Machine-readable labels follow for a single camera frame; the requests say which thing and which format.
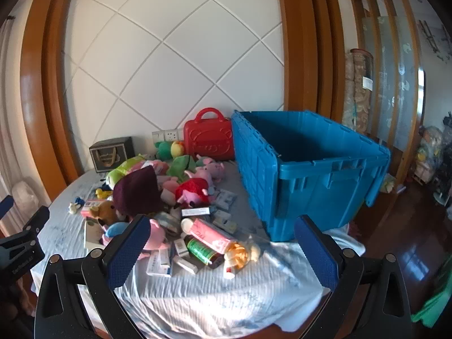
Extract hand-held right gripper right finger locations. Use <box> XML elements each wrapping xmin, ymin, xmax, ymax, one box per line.
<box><xmin>294</xmin><ymin>214</ymin><xmax>414</xmax><ymax>339</ymax></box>

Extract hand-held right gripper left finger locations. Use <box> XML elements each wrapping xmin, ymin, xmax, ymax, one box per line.
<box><xmin>33</xmin><ymin>214</ymin><xmax>152</xmax><ymax>339</ymax></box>

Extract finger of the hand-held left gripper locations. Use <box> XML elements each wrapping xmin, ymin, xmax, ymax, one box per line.
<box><xmin>0</xmin><ymin>195</ymin><xmax>15</xmax><ymax>220</ymax></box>
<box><xmin>23</xmin><ymin>207</ymin><xmax>51</xmax><ymax>234</ymax></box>

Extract blue plastic storage crate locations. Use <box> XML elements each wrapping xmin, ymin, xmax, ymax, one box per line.
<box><xmin>231</xmin><ymin>110</ymin><xmax>392</xmax><ymax>242</ymax></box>

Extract maroon knitted hat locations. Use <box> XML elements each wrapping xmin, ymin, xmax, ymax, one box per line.
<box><xmin>112</xmin><ymin>167</ymin><xmax>165</xmax><ymax>220</ymax></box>

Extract light blue plush toy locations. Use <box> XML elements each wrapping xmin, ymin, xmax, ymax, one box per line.
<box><xmin>106</xmin><ymin>222</ymin><xmax>131</xmax><ymax>239</ymax></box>

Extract pink round plush toy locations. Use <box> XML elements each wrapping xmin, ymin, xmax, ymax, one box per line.
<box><xmin>137</xmin><ymin>218</ymin><xmax>167</xmax><ymax>261</ymax></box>

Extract white flat box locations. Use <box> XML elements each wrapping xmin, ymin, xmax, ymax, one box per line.
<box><xmin>84</xmin><ymin>217</ymin><xmax>107</xmax><ymax>249</ymax></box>

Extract brown bear plush toy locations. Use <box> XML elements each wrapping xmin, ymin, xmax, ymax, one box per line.
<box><xmin>90</xmin><ymin>201</ymin><xmax>119</xmax><ymax>225</ymax></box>

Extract pink white small box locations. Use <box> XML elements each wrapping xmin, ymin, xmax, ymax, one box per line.
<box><xmin>81</xmin><ymin>199</ymin><xmax>112</xmax><ymax>218</ymax></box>

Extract green label brown bottle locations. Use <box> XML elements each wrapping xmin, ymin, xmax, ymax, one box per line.
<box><xmin>185</xmin><ymin>236</ymin><xmax>227</xmax><ymax>269</ymax></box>

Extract beige cup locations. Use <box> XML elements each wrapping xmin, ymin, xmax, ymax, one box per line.
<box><xmin>156</xmin><ymin>175</ymin><xmax>181</xmax><ymax>207</ymax></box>

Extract green caterpillar plush toy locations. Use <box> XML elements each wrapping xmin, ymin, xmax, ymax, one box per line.
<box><xmin>106</xmin><ymin>153</ymin><xmax>149</xmax><ymax>189</ymax></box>

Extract pink printed carton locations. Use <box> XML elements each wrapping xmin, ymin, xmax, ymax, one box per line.
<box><xmin>192</xmin><ymin>218</ymin><xmax>235</xmax><ymax>253</ymax></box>

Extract pink floral tissue packet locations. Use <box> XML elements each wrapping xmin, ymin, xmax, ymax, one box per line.
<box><xmin>142</xmin><ymin>160</ymin><xmax>169</xmax><ymax>176</ymax></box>

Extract pink pig plush red dress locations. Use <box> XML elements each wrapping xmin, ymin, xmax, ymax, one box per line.
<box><xmin>175</xmin><ymin>168</ymin><xmax>216</xmax><ymax>207</ymax></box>

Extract scattered white medicine boxes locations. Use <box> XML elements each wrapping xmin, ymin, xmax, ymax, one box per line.
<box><xmin>146</xmin><ymin>188</ymin><xmax>239</xmax><ymax>280</ymax></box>

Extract white green plush toy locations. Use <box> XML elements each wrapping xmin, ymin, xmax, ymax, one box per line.
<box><xmin>379</xmin><ymin>174</ymin><xmax>397</xmax><ymax>194</ymax></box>

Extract dark gift box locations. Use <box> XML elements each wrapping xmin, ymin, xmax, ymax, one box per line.
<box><xmin>89</xmin><ymin>136</ymin><xmax>135</xmax><ymax>173</ymax></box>

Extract green round plush toy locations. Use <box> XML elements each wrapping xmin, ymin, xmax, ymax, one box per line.
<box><xmin>155</xmin><ymin>141</ymin><xmax>173</xmax><ymax>160</ymax></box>

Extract white sheer curtain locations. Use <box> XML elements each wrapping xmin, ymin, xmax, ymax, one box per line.
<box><xmin>0</xmin><ymin>21</ymin><xmax>23</xmax><ymax>184</ymax></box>

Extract pale pink pig plush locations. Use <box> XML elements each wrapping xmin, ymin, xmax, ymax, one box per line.
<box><xmin>203</xmin><ymin>157</ymin><xmax>227</xmax><ymax>181</ymax></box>

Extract green cloth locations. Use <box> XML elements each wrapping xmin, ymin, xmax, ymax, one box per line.
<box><xmin>411</xmin><ymin>279</ymin><xmax>452</xmax><ymax>329</ymax></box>

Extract red toy suitcase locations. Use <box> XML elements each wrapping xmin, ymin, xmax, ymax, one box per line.
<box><xmin>183</xmin><ymin>108</ymin><xmax>236</xmax><ymax>161</ymax></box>

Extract pile of bags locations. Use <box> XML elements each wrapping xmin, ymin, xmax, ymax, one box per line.
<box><xmin>417</xmin><ymin>113</ymin><xmax>452</xmax><ymax>205</ymax></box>

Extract rolled patterned carpet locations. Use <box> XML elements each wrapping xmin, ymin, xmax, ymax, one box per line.
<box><xmin>344</xmin><ymin>47</ymin><xmax>375</xmax><ymax>131</ymax></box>

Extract wooden partition screen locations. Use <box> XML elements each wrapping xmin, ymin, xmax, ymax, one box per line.
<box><xmin>347</xmin><ymin>0</ymin><xmax>426</xmax><ymax>184</ymax></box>

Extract wooden wall frame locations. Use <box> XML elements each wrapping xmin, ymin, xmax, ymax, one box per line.
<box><xmin>275</xmin><ymin>0</ymin><xmax>345</xmax><ymax>121</ymax></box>
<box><xmin>19</xmin><ymin>0</ymin><xmax>89</xmax><ymax>184</ymax></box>

